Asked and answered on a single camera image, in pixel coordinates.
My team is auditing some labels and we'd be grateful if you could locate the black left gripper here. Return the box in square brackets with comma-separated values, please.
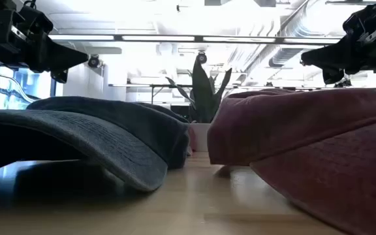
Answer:
[0, 0, 89, 84]

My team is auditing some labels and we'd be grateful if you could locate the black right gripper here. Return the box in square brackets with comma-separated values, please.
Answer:
[301, 0, 376, 86]

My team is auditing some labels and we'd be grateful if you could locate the navy denim baseball cap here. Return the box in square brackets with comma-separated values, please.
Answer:
[0, 96, 191, 193]

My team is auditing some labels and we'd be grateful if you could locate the black-legged background table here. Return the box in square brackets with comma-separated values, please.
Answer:
[108, 83, 195, 105]

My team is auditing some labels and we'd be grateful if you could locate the long ceiling light bar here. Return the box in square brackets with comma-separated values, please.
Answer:
[47, 33, 342, 46]

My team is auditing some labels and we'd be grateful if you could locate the green snake plant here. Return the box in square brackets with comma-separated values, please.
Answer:
[164, 57, 233, 124]

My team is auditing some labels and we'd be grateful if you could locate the silver ceiling duct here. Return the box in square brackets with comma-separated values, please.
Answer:
[240, 0, 342, 74]

